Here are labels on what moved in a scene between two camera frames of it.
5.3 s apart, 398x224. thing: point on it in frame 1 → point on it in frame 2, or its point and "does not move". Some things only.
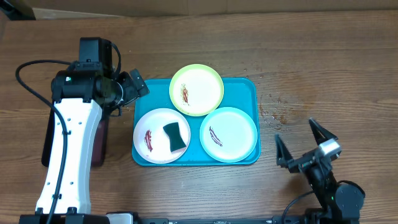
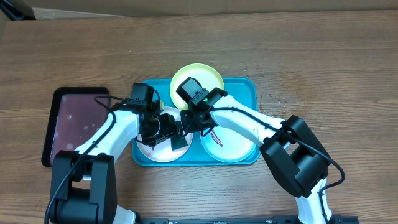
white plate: x=152 y=142 does not move
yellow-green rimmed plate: x=196 y=90 does not move
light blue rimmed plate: x=228 y=134 does not move
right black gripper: x=284 y=155 → x=189 y=126
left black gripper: x=132 y=91 → x=169 y=129
